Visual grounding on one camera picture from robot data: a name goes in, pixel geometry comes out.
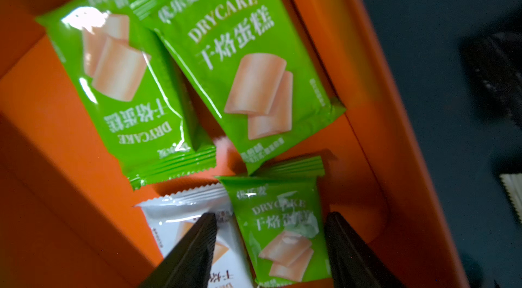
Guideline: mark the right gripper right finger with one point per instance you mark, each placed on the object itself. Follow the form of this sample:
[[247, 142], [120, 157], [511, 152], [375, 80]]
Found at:
[[352, 261]]

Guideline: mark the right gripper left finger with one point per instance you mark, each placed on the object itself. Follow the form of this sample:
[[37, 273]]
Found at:
[[189, 263]]

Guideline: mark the white packet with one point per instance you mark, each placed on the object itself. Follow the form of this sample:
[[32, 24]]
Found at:
[[170, 217]]

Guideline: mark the green cookie packet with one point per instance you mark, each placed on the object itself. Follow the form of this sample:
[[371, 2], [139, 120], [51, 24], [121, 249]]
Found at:
[[250, 67], [132, 90], [279, 214]]

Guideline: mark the orange storage box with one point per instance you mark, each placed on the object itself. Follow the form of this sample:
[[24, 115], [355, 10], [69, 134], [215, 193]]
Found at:
[[70, 219]]

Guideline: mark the cream cookie packet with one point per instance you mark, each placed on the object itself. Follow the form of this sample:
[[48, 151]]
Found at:
[[512, 185]]

